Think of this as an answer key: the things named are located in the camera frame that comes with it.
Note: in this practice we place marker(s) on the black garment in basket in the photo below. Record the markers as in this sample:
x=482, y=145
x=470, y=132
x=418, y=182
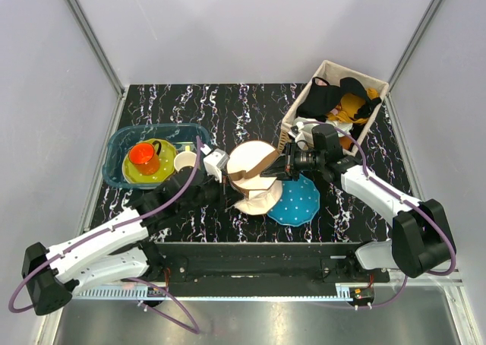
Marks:
x=322, y=97

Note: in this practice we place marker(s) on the yellow-green plate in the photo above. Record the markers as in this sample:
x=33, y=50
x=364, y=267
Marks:
x=166, y=153

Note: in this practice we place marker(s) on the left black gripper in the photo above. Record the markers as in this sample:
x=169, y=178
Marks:
x=228, y=196

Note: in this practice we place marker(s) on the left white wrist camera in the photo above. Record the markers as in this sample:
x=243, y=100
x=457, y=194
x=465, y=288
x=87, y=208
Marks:
x=215, y=161

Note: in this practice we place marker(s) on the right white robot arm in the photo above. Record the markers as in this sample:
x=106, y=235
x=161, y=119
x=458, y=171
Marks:
x=421, y=242

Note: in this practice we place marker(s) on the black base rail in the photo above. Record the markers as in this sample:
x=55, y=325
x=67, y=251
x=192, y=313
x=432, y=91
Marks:
x=257, y=269

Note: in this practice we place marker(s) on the cream ceramic cup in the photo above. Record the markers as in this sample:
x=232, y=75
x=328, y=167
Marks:
x=184, y=159

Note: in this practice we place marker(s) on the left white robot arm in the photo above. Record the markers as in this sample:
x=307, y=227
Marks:
x=118, y=249

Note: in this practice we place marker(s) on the blue polka dot plate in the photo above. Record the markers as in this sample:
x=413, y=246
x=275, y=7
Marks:
x=298, y=204

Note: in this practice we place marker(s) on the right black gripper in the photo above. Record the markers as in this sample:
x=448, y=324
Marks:
x=278, y=169

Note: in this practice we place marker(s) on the cream round laundry bag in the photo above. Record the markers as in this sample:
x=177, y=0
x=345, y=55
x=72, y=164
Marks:
x=246, y=163

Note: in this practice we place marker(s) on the orange mug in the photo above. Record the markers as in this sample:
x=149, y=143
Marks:
x=144, y=158

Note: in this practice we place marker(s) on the wicker basket with liner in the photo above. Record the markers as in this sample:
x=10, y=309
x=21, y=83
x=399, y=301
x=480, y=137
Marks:
x=333, y=73

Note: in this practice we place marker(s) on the mustard yellow garment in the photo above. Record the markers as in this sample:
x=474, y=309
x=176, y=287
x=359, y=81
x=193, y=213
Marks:
x=353, y=112

